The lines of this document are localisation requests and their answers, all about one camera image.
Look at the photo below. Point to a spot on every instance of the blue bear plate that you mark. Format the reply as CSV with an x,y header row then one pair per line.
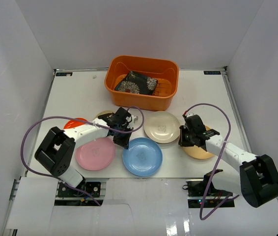
x,y
143,157

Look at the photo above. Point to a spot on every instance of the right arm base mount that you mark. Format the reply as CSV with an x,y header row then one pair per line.
x,y
195,189

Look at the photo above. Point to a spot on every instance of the black floral square plate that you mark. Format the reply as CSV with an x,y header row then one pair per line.
x,y
137,83

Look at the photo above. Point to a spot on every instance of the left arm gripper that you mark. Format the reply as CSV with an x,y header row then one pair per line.
x,y
122,138

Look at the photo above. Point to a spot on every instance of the pink bear plate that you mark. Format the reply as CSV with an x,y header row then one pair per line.
x,y
96,155

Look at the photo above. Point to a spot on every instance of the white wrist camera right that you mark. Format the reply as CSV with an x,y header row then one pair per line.
x,y
187,114

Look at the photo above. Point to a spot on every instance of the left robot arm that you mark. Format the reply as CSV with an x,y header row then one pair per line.
x,y
57,148

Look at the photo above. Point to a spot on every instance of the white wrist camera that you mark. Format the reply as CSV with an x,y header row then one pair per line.
x,y
187,114
132,119

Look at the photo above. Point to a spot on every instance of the yellow bear plate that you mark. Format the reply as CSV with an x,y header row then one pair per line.
x,y
197,152

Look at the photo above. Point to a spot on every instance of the cream bear plate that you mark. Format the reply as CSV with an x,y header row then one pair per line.
x,y
162,127

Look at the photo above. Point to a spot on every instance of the orange plastic bin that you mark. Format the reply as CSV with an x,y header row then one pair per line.
x,y
165,71

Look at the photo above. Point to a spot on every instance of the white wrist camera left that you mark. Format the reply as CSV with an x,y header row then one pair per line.
x,y
132,119

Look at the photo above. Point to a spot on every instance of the orange glossy plate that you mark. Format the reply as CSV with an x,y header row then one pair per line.
x,y
74,123

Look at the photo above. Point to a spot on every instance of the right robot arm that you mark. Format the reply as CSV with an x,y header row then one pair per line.
x,y
256,177

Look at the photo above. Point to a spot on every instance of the beige floral small plate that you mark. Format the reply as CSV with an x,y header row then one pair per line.
x,y
104,112

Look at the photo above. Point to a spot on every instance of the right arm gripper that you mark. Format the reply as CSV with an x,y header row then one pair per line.
x,y
182,142

